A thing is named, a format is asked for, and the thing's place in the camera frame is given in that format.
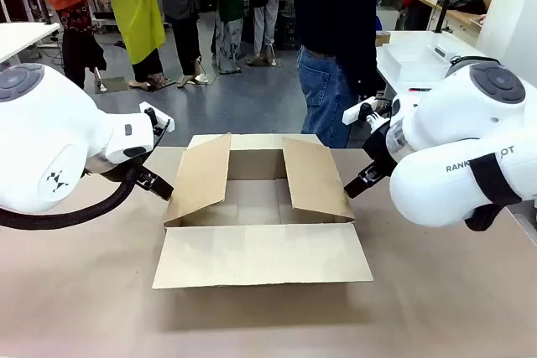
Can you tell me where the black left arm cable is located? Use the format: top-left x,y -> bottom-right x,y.
0,167 -> 143,231

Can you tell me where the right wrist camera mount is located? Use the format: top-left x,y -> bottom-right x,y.
342,96 -> 378,127

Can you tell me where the white device with display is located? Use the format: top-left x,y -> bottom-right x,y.
425,42 -> 461,61

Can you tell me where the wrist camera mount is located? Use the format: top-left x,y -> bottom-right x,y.
138,101 -> 175,133
342,96 -> 378,127

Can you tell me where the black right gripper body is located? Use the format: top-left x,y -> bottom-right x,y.
361,122 -> 398,171

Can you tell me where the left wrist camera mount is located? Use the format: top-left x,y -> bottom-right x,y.
138,101 -> 175,133

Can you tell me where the person in grey hoodie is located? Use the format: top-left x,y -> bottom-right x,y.
245,0 -> 287,68

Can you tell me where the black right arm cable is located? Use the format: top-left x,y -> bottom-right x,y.
451,54 -> 504,68

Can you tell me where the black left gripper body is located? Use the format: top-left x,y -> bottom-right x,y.
124,155 -> 149,186

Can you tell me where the black plastic crate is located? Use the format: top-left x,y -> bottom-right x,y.
276,12 -> 301,51

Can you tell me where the black bag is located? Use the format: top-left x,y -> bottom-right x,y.
444,0 -> 488,15

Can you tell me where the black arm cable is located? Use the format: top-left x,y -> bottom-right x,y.
0,167 -> 143,231
451,54 -> 504,68

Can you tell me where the brown floor mat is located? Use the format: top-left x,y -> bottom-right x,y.
95,75 -> 129,93

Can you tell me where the black strap on right arm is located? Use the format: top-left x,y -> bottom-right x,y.
464,153 -> 524,232

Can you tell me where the white tray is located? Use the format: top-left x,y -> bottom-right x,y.
383,45 -> 454,83

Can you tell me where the person in yellow apron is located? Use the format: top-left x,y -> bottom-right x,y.
95,0 -> 173,91

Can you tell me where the person in dark sweater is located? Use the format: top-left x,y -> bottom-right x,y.
292,0 -> 386,149

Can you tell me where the wooden desk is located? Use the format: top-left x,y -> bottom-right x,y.
418,0 -> 484,33

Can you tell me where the white side table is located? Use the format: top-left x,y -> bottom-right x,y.
375,30 -> 479,102

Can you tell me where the brown cardboard box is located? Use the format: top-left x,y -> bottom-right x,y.
151,132 -> 374,291

